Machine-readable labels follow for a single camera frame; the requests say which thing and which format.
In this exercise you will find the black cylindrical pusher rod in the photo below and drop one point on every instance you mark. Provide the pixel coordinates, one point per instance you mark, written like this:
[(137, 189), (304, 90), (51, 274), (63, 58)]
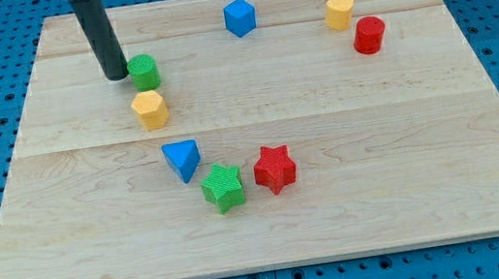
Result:
[(93, 19)]

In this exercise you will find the blue cube block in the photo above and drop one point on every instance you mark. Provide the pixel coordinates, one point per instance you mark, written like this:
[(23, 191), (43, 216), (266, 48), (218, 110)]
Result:
[(240, 17)]

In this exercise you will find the green star block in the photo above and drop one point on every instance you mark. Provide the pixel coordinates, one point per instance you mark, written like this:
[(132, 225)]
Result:
[(223, 187)]

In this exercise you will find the yellow hexagon block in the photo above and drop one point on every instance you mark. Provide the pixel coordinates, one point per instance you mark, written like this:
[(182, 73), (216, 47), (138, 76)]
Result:
[(150, 110)]

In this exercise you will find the green cylinder block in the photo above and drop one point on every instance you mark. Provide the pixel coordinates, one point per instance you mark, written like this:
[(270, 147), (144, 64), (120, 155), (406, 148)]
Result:
[(144, 73)]

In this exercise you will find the blue triangle block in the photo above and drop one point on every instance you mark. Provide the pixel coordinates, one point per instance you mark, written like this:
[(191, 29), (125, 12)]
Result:
[(183, 157)]

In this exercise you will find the light wooden board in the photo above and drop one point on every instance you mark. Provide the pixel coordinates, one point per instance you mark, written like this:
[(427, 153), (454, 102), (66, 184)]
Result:
[(395, 150)]

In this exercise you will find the red cylinder block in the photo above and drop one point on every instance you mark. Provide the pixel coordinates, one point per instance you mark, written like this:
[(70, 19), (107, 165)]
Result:
[(369, 34)]

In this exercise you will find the red star block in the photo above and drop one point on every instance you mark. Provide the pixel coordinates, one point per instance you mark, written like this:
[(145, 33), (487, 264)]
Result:
[(275, 169)]

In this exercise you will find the yellow heart block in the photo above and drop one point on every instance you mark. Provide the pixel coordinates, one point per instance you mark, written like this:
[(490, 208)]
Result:
[(339, 13)]

